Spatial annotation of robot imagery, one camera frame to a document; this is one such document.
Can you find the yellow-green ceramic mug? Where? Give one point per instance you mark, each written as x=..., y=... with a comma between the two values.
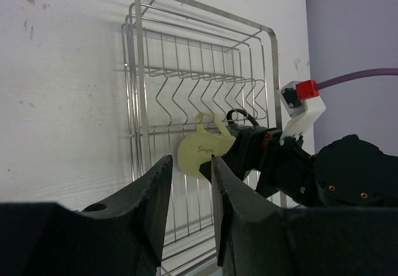
x=198, y=147

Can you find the metal wire dish rack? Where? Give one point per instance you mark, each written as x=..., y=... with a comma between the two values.
x=183, y=57

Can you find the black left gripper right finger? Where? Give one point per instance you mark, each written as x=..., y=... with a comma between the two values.
x=256, y=237

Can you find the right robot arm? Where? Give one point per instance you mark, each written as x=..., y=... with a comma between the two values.
x=346, y=172

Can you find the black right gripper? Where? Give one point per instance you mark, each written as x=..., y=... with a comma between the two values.
x=281, y=165

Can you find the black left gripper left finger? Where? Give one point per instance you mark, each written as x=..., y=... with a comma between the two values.
x=122, y=234

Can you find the dark grey ceramic mug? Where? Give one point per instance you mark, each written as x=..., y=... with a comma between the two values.
x=239, y=119

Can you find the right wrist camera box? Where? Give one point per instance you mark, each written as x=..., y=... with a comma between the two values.
x=304, y=105

